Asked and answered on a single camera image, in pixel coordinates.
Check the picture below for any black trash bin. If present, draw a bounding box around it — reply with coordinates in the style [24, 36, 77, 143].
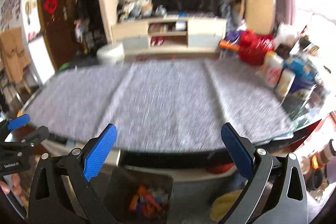
[104, 167, 173, 223]

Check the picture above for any left hand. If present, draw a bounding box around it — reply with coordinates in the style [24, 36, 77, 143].
[1, 173, 27, 218]

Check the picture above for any tan hanging coat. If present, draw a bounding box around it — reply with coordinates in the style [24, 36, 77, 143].
[1, 27, 31, 84]

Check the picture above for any white yellow bottle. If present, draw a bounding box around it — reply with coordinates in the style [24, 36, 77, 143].
[261, 51, 284, 88]

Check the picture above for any grey woven table cloth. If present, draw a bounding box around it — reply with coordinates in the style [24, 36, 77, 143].
[25, 59, 293, 153]

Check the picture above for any white round stool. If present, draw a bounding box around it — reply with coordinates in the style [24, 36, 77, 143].
[96, 43, 125, 64]

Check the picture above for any red ornamental basket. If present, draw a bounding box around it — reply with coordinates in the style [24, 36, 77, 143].
[238, 30, 274, 66]

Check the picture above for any purple bag on floor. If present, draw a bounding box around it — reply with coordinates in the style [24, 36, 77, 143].
[225, 31, 242, 43]

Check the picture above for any beige TV cabinet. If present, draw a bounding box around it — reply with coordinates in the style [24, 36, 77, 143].
[111, 16, 227, 56]

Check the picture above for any dark brown door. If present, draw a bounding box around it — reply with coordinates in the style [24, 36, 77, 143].
[37, 0, 84, 71]

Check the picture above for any orange stick handle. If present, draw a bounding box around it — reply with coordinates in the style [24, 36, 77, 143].
[219, 40, 240, 52]

